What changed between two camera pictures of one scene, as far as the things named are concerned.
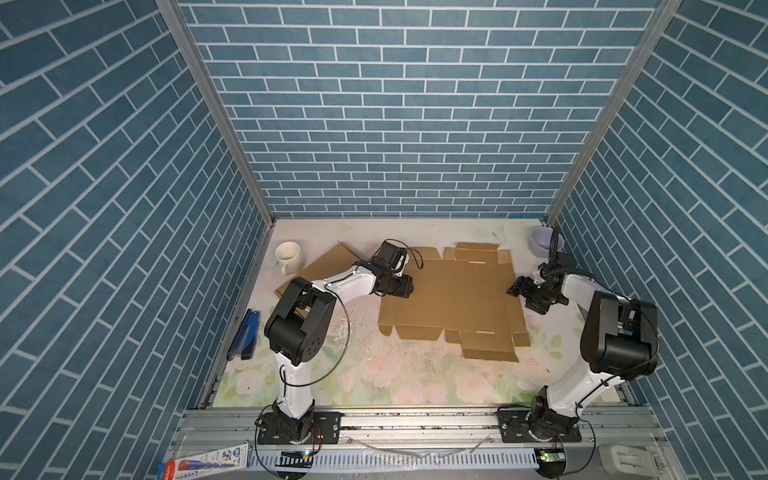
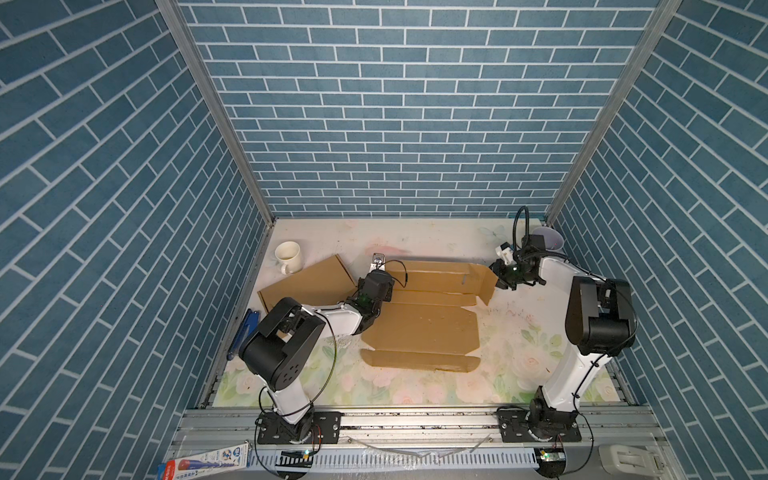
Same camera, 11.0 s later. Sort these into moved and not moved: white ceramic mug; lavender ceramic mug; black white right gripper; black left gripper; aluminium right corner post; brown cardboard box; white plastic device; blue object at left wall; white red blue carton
Moved: brown cardboard box; black white right gripper; black left gripper
Not moved: white ceramic mug; aluminium right corner post; lavender ceramic mug; blue object at left wall; white plastic device; white red blue carton
